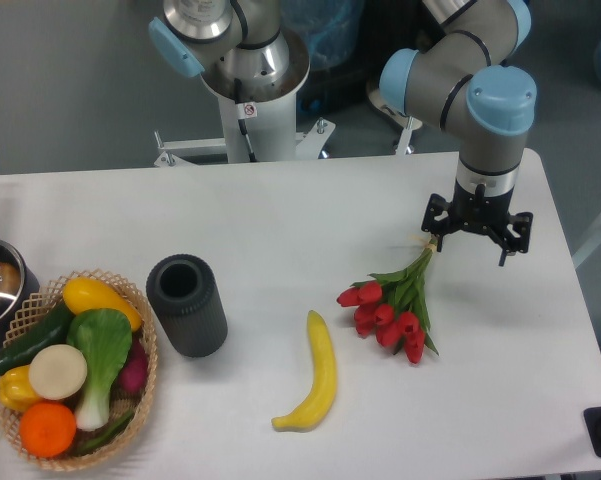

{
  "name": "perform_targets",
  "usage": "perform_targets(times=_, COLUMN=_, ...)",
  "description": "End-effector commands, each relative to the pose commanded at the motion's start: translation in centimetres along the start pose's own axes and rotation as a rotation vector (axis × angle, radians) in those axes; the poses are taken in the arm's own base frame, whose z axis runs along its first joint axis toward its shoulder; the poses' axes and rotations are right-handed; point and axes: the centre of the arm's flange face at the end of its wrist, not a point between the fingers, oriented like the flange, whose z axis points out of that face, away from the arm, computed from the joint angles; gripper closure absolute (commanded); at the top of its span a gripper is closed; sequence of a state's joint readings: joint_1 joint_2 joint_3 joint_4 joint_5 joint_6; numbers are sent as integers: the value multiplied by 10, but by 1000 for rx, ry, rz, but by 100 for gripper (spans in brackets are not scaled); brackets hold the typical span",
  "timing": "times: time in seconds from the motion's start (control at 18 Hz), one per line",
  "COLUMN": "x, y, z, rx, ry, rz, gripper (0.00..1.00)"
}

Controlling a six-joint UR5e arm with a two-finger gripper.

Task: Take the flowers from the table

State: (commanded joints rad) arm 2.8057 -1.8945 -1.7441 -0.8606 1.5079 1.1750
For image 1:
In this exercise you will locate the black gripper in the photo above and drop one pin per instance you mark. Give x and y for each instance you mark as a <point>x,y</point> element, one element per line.
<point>475,212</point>

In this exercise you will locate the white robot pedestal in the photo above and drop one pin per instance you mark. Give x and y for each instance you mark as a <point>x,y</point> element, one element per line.
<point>256,91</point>

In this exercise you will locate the purple sweet potato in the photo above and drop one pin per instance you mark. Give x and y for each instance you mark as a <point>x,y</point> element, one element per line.
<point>133,375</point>

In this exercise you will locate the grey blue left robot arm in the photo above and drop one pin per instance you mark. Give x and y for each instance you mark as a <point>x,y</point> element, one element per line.
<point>192,35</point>

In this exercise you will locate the orange fruit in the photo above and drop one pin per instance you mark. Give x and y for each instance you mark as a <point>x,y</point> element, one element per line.
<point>47,429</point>

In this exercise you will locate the yellow bell pepper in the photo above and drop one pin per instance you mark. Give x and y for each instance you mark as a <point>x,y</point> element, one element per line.
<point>16,392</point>

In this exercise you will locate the green chili pepper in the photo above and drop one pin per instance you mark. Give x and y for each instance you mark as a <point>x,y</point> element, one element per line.
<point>106,436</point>

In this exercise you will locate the woven wicker basket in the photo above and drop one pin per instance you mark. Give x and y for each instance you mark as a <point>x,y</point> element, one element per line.
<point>34,308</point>

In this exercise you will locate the yellow squash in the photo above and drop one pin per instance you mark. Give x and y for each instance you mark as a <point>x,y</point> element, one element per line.
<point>82,293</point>

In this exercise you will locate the dark green cucumber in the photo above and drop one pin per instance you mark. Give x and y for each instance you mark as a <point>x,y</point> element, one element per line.
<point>52,329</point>

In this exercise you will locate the red tulip bouquet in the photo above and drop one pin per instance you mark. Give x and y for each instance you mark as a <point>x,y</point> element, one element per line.
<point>392,307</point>

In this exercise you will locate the yellow banana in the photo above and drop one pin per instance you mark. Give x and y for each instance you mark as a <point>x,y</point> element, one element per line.
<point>309,413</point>

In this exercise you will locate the dark grey ribbed vase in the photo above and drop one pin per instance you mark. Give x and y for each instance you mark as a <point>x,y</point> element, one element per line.
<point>183,293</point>

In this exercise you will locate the green bok choy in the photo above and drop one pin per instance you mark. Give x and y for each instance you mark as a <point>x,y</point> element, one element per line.
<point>104,337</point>

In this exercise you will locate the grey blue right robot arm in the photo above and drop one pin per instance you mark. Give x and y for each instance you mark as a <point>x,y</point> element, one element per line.
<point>462,86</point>

